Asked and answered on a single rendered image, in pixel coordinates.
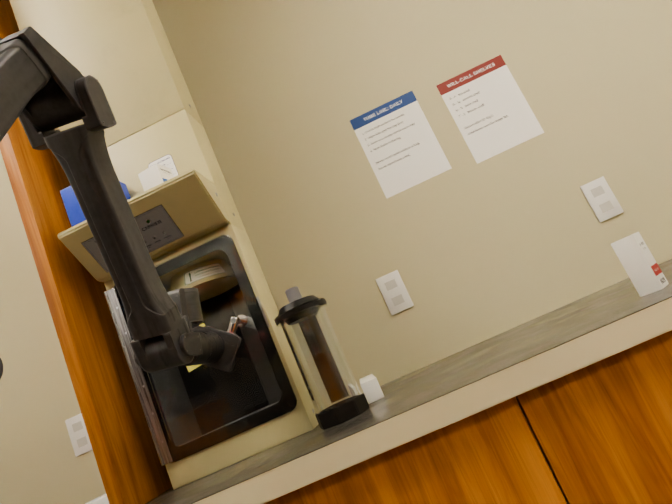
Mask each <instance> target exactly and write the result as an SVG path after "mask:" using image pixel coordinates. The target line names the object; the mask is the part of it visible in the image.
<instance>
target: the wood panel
mask: <svg viewBox="0 0 672 504"><path fill-rule="evenodd" d="M18 31H19V28H18V25H17V22H16V19H15V16H14V13H13V10H12V7H11V4H10V1H9V0H0V39H1V38H2V39H4V38H5V37H6V36H8V35H11V34H13V33H16V32H18ZM0 151H1V154H2V157H3V161H4V164H5V167H6V170H7V174H8V177H9V180H10V183H11V187H12V190H13V193H14V196H15V200H16V203H17V206H18V209H19V213H20V216H21V219H22V222H23V226H24V229H25V232H26V235H27V239H28V242H29V245H30V248H31V251H32V255H33V258H34V261H35V264H36V268H37V271H38V274H39V277H40V281H41V284H42V287H43V290H44V294H45V297H46V300H47V303H48V307H49V310H50V313H51V316H52V320H53V323H54V326H55V329H56V333H57V336H58V339H59V342H60V345H61V349H62V352H63V355H64V358H65V362H66V365H67V368H68V371H69V375H70V378H71V381H72V384H73V388H74V391H75V394H76V397H77V401H78V404H79V407H80V410H81V414H82V417H83V420H84V423H85V427H86V430H87V433H88V436H89V439H90V443H91V446H92V449H93V452H94V456H95V459H96V462H97V465H98V469H99V472H100V475H101V478H102V482H103V485H104V488H105V491H106V495H107V498H108V501H109V504H146V503H147V502H149V501H150V500H152V499H154V498H155V497H157V496H158V495H160V494H162V493H163V492H165V491H166V490H168V489H169V488H171V487H172V484H171V481H170V478H169V475H168V472H167V469H166V466H165V465H163V466H161V463H160V460H159V457H158V454H159V453H158V454H157V451H156V448H155V445H154V441H153V439H152V436H151V433H150V429H149V427H148V424H147V421H146V417H145V415H144V412H143V409H142V405H141V403H140V400H139V397H138V393H137V391H136V388H135V385H134V382H133V379H132V376H131V373H130V370H129V367H128V364H127V361H126V358H125V355H124V352H123V349H122V346H121V343H120V340H119V337H118V334H117V331H116V328H115V325H114V322H113V319H112V316H111V313H110V310H109V307H108V304H107V301H106V298H105V295H104V292H105V291H107V290H106V287H105V285H104V282H99V281H97V280H96V279H95V278H94V277H93V276H92V275H91V274H90V273H89V272H88V271H87V269H86V268H85V267H84V266H83V265H82V264H81V263H80V262H79V261H78V259H77V258H76V257H75V256H74V255H73V254H72V253H71V252H70V251H69V250H68V248H67V247H66V246H65V245H64V244H63V243H62V242H61V241H60V240H59V238H58V236H57V235H58V233H60V232H62V231H64V230H67V229H69V228H71V224H70V221H69V218H68V215H67V212H66V209H65V206H64V203H63V200H62V197H61V194H60V191H61V190H63V189H65V188H67V187H69V186H71V184H70V182H69V180H68V178H67V176H66V174H65V172H64V170H63V168H62V166H61V165H60V163H59V161H58V160H57V158H56V157H55V155H54V154H53V152H52V151H51V150H50V149H49V148H48V149H45V150H36V149H33V148H32V146H31V144H30V142H29V140H28V137H27V135H26V133H25V131H24V129H23V126H22V124H21V122H20V120H19V118H17V119H16V121H15V122H14V123H13V125H12V126H11V128H10V129H9V131H8V132H7V133H6V135H5V136H4V138H3V139H2V141H1V142H0Z"/></svg>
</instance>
